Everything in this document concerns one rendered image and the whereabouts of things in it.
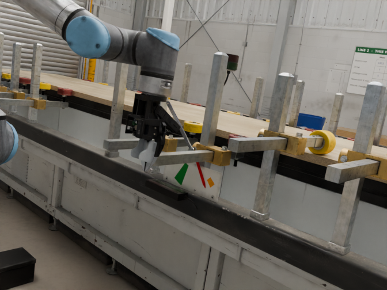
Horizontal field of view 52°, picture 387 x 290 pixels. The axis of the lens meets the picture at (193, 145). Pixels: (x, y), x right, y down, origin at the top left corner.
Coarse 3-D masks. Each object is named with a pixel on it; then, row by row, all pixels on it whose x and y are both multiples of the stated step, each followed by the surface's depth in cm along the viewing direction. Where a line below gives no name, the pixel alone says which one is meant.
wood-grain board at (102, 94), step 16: (48, 80) 276; (64, 80) 302; (80, 80) 332; (80, 96) 220; (96, 96) 213; (112, 96) 228; (128, 96) 245; (176, 112) 194; (192, 112) 206; (224, 112) 236; (224, 128) 160; (240, 128) 168; (256, 128) 178; (288, 128) 200; (336, 144) 164; (352, 144) 173; (304, 160) 131; (320, 160) 128; (336, 160) 125; (368, 176) 118
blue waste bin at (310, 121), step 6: (300, 114) 709; (306, 114) 711; (300, 120) 670; (306, 120) 663; (312, 120) 661; (318, 120) 662; (324, 120) 672; (300, 126) 671; (306, 126) 665; (312, 126) 663; (318, 126) 665
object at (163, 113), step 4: (160, 108) 106; (160, 112) 106; (164, 112) 107; (160, 116) 107; (164, 116) 108; (168, 116) 109; (168, 120) 109; (172, 120) 110; (168, 124) 110; (172, 124) 111; (176, 124) 112; (168, 128) 112; (172, 128) 111; (176, 128) 113; (172, 132) 114; (176, 132) 113
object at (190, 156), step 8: (168, 152) 116; (176, 152) 118; (184, 152) 120; (192, 152) 122; (200, 152) 124; (208, 152) 127; (232, 152) 136; (240, 152) 140; (160, 160) 111; (168, 160) 114; (176, 160) 116; (184, 160) 119; (192, 160) 122; (200, 160) 125; (208, 160) 128
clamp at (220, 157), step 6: (198, 144) 133; (210, 150) 130; (216, 150) 128; (222, 150) 128; (228, 150) 130; (216, 156) 128; (222, 156) 127; (228, 156) 129; (210, 162) 130; (216, 162) 128; (222, 162) 127; (228, 162) 130
